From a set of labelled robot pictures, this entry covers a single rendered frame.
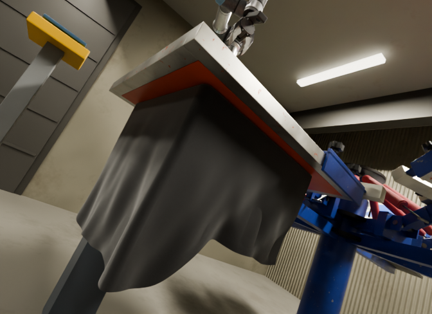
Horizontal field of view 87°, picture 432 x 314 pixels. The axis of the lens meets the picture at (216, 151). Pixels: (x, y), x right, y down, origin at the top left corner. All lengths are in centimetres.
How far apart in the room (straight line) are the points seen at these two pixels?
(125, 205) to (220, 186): 22
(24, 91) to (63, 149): 266
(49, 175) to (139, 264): 295
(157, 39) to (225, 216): 347
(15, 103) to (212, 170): 49
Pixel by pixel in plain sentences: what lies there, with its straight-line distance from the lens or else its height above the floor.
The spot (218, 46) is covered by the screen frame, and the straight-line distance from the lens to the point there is 44.
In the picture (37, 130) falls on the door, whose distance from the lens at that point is 334.
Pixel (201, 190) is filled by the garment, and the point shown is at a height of 75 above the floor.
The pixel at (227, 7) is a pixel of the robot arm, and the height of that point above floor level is 162.
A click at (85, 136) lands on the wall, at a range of 336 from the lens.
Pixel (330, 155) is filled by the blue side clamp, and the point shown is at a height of 99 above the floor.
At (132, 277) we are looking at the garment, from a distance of 51.
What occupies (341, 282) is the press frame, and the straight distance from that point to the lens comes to 160.
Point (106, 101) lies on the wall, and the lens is 343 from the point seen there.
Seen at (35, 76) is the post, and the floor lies 83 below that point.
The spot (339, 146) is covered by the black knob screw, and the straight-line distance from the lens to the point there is 79.
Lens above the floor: 72
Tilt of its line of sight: 13 degrees up
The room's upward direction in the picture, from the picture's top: 24 degrees clockwise
